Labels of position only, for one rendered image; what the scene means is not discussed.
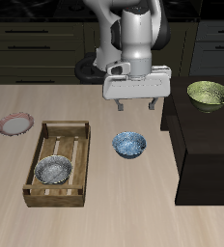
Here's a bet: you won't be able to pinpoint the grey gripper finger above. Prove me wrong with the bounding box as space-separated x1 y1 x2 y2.
114 98 125 112
148 96 159 111

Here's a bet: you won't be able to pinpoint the blue bowl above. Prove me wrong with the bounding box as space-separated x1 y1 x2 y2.
112 131 148 160

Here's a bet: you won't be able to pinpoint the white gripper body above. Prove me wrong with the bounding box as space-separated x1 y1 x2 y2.
102 65 173 100

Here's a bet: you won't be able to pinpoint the dark kitchen cupboards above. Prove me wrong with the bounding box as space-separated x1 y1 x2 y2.
0 0 224 86

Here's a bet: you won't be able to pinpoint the dark wooden cabinet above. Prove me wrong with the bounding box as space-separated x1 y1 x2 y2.
159 75 224 206

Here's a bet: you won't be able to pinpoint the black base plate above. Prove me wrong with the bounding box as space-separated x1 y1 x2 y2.
73 51 107 85

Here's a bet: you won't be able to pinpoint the wooden slatted tray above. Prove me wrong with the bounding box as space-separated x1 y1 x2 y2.
22 120 92 208

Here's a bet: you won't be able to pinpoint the black bowl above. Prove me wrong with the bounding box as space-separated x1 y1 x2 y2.
33 154 73 186

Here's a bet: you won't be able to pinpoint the pink fluted dish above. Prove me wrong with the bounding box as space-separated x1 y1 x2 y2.
0 112 35 137

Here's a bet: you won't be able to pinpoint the green bowl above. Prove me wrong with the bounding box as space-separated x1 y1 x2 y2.
186 80 224 114

